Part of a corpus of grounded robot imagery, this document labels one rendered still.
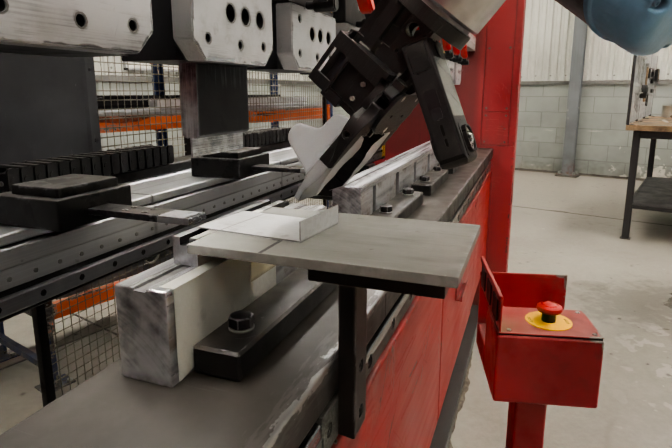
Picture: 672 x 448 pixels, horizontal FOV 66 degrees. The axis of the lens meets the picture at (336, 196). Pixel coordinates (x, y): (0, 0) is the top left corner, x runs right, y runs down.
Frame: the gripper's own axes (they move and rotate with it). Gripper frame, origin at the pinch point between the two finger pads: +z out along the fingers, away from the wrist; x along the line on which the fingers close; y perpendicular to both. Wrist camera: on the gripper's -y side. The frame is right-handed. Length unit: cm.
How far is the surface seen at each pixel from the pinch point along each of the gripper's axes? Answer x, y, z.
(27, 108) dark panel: -12, 55, 36
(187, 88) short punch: 5.1, 16.4, 0.5
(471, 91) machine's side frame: -214, 32, 9
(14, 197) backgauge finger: 8.4, 27.2, 26.3
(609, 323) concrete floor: -234, -96, 52
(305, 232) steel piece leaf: 2.5, -1.9, 3.6
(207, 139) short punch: 2.3, 13.1, 4.7
